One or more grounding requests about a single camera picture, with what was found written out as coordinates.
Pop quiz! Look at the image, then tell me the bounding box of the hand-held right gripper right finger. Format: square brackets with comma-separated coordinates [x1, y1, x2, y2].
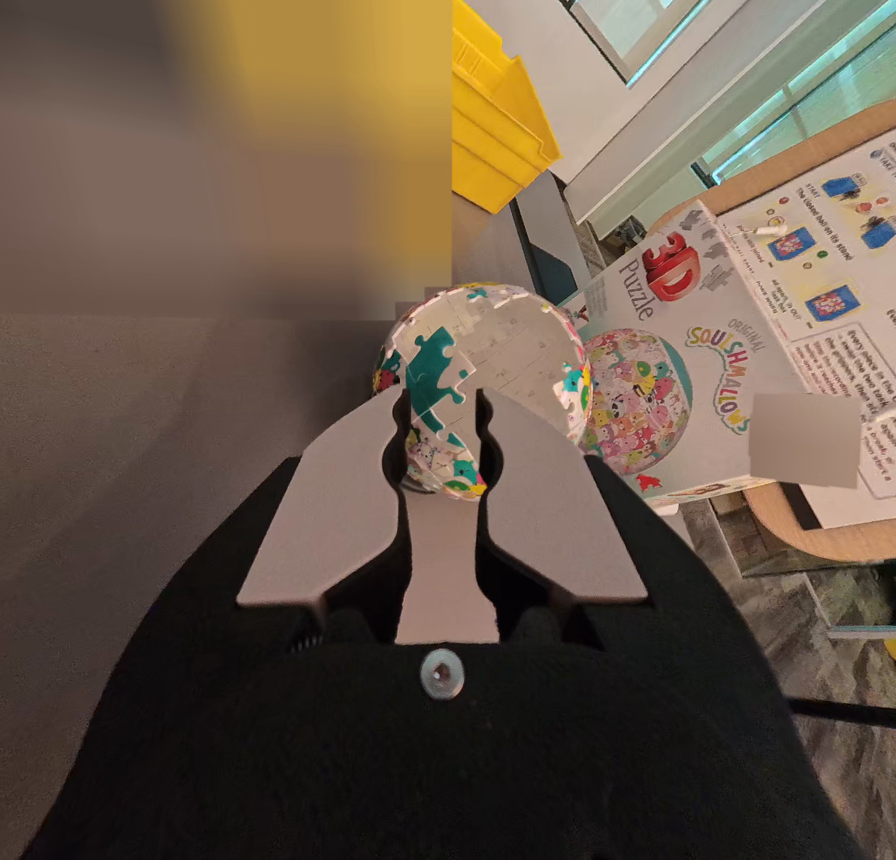
[476, 387, 649, 628]

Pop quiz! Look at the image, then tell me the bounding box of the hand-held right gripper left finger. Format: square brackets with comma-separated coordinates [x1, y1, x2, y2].
[236, 387, 414, 628]

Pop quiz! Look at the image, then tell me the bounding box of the colourful puzzle ball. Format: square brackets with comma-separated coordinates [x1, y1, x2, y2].
[372, 282, 595, 503]

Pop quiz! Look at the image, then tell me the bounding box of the printed puzzle box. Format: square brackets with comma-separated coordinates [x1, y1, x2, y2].
[560, 198, 813, 504]

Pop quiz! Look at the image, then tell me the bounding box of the yellow plastic bin stack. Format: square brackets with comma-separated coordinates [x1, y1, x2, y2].
[451, 0, 563, 213]

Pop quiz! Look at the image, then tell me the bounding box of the window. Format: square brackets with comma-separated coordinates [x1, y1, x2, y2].
[532, 0, 896, 182]

